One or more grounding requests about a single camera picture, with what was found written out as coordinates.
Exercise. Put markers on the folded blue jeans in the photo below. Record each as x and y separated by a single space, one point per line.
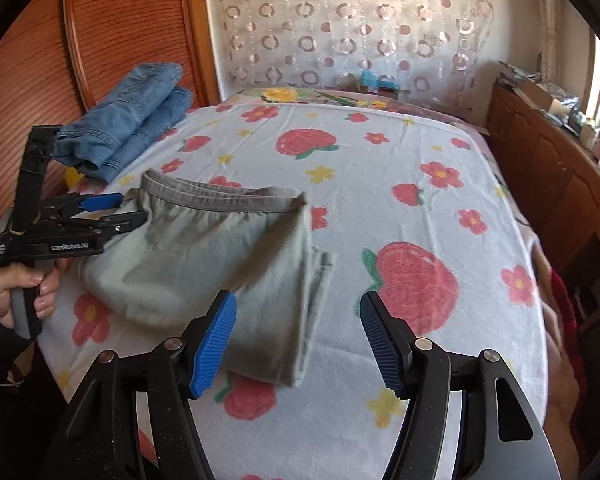
130 110

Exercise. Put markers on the wooden headboard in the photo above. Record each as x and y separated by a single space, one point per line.
105 25

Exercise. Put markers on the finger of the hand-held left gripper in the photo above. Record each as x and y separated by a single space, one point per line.
120 222
97 202

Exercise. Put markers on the strawberry flower print blanket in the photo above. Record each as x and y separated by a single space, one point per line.
380 185

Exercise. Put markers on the person's left hand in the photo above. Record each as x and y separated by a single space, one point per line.
0 285

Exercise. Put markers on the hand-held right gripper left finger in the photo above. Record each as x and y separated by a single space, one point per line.
212 345

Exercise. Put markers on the yellow item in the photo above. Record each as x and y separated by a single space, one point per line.
75 179

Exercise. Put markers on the patterned cloth stack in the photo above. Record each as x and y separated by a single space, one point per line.
515 72

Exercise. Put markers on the beige window curtain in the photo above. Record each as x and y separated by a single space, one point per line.
547 10

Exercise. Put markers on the person's left forearm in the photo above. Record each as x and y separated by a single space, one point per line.
0 355

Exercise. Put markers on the red cloth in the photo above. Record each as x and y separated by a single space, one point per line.
567 320

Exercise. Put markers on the cardboard box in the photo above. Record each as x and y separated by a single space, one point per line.
535 92

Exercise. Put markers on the sheer circle pattern curtain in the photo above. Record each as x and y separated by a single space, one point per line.
355 10

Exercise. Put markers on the blue plastic packet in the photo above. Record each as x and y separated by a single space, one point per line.
379 81

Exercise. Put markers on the grey-green pants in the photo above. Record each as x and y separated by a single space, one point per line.
205 260

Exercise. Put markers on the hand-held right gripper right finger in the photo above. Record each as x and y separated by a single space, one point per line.
385 345

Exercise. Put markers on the wooden cabinet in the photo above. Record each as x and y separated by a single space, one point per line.
545 160

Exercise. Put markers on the small white jar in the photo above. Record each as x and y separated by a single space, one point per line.
588 135

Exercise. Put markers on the yellow floral bedsheet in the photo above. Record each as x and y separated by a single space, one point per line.
280 95

